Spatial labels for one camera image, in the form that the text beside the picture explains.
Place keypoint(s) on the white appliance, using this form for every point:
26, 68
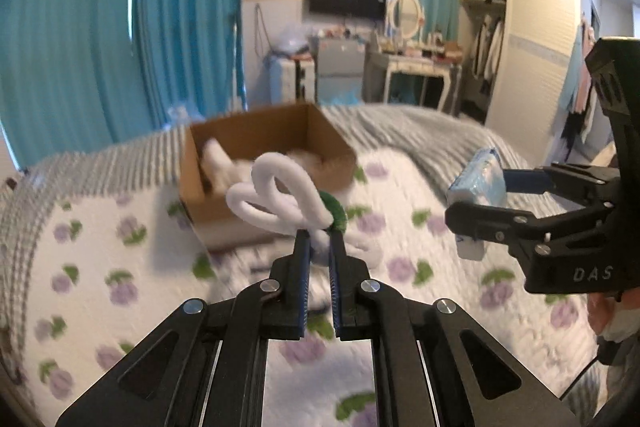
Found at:
287, 79

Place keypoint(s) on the cardboard box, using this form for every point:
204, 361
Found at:
192, 187

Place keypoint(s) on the clear plastic bag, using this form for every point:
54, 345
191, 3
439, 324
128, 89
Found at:
290, 41

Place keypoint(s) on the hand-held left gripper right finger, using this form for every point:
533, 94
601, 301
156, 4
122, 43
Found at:
336, 272

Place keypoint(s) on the blue tissue packet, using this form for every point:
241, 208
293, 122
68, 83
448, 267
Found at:
480, 179

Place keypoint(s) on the white plush toy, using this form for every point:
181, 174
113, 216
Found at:
215, 163

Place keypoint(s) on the white dressing table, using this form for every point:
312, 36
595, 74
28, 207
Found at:
425, 64

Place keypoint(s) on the grey striped blanket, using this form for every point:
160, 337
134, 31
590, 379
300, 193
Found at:
400, 127

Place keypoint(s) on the white oval mirror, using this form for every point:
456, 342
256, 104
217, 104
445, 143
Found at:
405, 14

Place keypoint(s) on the white pipe cleaner flower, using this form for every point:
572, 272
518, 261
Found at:
305, 193

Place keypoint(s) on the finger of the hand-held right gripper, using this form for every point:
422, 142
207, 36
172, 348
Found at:
480, 219
525, 181

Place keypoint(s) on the hanging clothes in wardrobe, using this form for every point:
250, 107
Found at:
487, 49

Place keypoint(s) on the grey small cabinet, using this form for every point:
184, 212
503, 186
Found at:
340, 67

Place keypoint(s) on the white wardrobe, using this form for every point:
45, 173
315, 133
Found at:
540, 47

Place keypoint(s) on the floral white quilt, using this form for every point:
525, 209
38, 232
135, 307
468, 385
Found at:
125, 282

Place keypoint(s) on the person's right hand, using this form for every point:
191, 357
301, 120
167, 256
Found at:
617, 319

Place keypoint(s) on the hanging pastel clothes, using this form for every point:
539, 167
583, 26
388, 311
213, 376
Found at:
582, 77

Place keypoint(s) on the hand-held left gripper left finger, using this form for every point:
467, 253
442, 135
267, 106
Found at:
301, 267

